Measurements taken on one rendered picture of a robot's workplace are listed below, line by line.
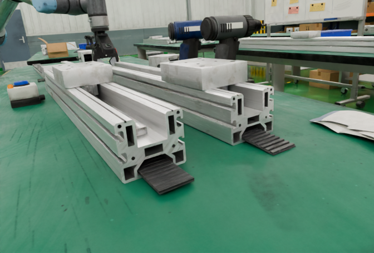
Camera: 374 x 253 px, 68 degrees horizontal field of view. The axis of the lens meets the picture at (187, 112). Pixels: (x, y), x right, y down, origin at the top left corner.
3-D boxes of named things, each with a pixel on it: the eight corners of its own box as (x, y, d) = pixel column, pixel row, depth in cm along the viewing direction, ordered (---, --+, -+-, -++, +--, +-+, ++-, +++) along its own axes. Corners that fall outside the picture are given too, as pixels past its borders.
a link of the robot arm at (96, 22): (110, 15, 110) (89, 16, 106) (112, 27, 112) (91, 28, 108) (104, 16, 117) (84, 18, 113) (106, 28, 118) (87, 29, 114)
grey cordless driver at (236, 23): (201, 100, 77) (196, 17, 71) (256, 89, 86) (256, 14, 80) (216, 105, 71) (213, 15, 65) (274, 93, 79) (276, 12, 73)
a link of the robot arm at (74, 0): (52, -5, 110) (70, -9, 105) (74, -3, 120) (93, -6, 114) (55, 15, 112) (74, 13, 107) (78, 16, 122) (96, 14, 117)
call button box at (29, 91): (11, 103, 90) (6, 84, 88) (44, 98, 95) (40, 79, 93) (11, 108, 83) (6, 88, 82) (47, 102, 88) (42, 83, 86)
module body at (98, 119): (48, 93, 102) (43, 71, 100) (77, 89, 107) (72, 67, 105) (122, 184, 37) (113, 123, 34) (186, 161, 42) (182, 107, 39)
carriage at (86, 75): (57, 91, 74) (51, 65, 72) (97, 84, 80) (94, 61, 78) (67, 101, 61) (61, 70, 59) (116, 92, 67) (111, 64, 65)
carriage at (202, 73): (162, 92, 63) (159, 62, 61) (201, 84, 69) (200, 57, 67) (203, 105, 50) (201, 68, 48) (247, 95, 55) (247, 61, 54)
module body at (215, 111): (99, 85, 112) (96, 64, 109) (123, 81, 117) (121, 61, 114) (231, 146, 46) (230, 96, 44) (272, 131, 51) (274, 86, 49)
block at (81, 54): (76, 65, 202) (74, 52, 199) (92, 63, 208) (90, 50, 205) (79, 66, 194) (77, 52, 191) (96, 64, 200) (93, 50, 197)
